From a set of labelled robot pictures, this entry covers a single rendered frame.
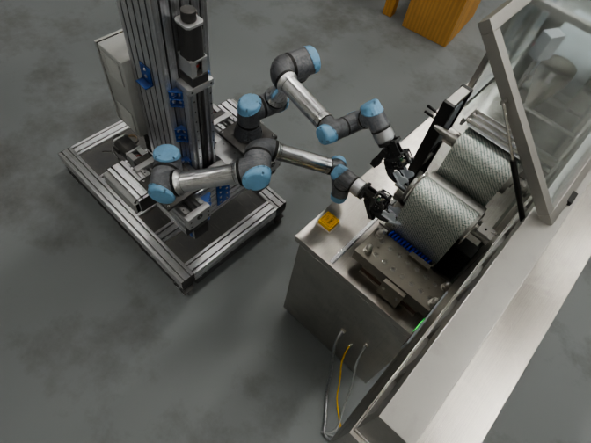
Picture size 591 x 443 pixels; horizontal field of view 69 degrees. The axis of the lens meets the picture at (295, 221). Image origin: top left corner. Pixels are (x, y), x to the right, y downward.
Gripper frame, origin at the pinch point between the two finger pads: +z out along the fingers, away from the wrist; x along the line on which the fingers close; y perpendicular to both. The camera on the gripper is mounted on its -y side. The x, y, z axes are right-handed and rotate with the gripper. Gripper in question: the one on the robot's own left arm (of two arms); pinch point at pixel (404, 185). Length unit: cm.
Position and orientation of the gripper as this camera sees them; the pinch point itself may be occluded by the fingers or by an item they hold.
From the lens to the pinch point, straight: 174.9
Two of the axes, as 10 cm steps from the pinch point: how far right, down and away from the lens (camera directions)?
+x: 6.7, -5.8, 4.6
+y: 5.6, -0.1, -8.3
